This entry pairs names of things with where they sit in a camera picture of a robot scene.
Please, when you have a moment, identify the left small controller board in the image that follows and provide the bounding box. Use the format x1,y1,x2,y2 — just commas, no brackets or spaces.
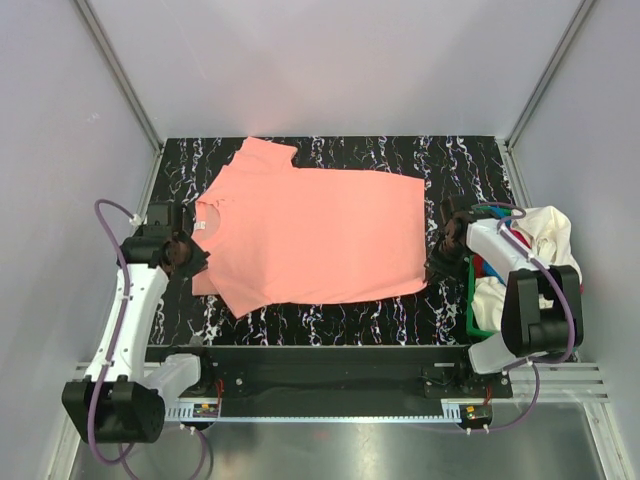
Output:
193,402,220,419

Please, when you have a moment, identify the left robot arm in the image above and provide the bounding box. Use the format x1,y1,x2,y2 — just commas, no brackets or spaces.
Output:
61,202,216,448

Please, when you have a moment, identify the left aluminium frame post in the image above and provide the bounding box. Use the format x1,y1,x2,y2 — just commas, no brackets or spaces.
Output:
71,0,164,155

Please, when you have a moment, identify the right small controller board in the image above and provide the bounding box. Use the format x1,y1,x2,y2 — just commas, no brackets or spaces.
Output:
463,404,493,423

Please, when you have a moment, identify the slotted cable duct rail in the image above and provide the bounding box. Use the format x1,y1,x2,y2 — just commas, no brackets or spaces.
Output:
165,398,462,424

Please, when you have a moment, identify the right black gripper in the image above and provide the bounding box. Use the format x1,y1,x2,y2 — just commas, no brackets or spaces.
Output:
424,233,470,285

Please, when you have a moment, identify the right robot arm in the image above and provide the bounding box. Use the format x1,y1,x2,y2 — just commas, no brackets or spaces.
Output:
426,196,584,397

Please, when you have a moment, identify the small controller board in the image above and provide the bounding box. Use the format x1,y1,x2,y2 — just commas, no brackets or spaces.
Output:
193,402,220,419
463,404,493,423

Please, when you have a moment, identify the blue t-shirt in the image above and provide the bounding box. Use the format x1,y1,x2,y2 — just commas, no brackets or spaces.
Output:
480,205,512,284

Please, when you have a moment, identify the cream white t-shirt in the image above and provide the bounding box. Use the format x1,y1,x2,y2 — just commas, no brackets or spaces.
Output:
512,206,583,284

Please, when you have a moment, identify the right aluminium frame post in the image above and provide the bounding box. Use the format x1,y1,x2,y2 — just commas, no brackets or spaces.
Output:
504,0,601,151

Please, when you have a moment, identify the green plastic basket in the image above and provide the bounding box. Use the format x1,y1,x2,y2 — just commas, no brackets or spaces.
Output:
463,249,576,354

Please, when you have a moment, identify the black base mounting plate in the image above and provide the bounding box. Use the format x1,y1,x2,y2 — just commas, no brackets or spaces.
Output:
146,346,513,405

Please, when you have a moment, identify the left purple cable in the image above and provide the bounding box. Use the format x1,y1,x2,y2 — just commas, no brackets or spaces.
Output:
87,198,214,479

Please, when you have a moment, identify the salmon pink t-shirt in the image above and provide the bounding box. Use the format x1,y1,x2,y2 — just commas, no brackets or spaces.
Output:
192,138,426,317

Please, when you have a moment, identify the aluminium frame post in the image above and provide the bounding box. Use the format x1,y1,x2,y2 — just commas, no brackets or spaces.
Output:
504,0,601,151
71,0,164,155

